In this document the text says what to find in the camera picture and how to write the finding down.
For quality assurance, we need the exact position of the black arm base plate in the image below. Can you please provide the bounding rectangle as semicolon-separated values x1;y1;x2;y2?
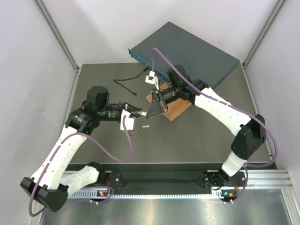
65;162;247;195

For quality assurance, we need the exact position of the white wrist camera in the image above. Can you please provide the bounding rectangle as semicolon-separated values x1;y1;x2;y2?
145;71;159;90
120;110;135;131

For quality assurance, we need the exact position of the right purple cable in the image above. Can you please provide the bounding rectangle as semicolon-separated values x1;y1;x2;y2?
151;47;278;204

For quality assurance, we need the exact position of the slotted cable duct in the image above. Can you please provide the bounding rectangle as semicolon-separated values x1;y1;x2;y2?
69;189;237;200

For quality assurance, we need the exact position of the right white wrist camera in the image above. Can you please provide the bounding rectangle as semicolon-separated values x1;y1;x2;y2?
145;71;159;90

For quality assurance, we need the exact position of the blue network switch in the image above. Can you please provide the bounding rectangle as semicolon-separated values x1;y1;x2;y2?
129;22;240;88

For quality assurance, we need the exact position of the wooden board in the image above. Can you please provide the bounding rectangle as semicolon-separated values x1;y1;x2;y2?
146;94;192;121

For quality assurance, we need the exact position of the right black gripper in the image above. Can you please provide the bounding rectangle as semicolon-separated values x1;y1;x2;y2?
146;84;180;120

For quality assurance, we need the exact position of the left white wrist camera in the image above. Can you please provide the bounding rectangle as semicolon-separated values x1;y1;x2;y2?
120;110;135;131

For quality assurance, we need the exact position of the black ethernet cable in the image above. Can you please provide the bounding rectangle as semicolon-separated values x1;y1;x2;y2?
113;66;149;98

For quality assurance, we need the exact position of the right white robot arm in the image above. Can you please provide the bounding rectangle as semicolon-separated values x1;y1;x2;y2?
145;65;266;188

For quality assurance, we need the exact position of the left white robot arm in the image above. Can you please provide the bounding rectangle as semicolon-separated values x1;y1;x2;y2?
20;86;142;217

